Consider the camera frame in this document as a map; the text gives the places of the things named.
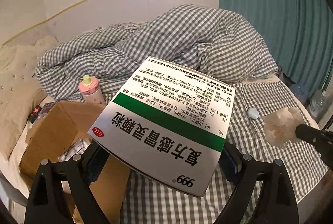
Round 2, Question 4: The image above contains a green white medicine box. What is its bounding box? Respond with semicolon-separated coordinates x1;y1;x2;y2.
88;57;235;197

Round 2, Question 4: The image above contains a clear plastic water bottle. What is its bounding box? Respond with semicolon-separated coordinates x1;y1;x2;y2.
309;90;328;122

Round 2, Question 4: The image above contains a brown cardboard box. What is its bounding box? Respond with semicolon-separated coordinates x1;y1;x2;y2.
19;101;130;223

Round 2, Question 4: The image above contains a red black packet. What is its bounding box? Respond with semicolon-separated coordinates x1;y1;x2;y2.
28;106;42;124

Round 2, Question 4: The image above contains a small pale blue case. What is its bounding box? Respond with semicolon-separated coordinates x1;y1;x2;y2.
247;107;260;120

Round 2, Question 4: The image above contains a grey checked bed sheet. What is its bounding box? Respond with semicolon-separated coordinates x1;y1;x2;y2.
120;81;328;223

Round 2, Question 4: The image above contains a pink baby bottle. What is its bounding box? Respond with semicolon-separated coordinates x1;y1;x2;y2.
78;75;106;107

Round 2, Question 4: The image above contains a cream tufted headboard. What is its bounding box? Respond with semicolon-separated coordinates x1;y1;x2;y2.
1;36;58;159

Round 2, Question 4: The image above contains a teal curtain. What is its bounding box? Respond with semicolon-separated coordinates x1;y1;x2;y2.
220;0;332;94

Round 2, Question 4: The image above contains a grey checked duvet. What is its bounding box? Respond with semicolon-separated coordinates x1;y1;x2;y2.
35;5;278;102

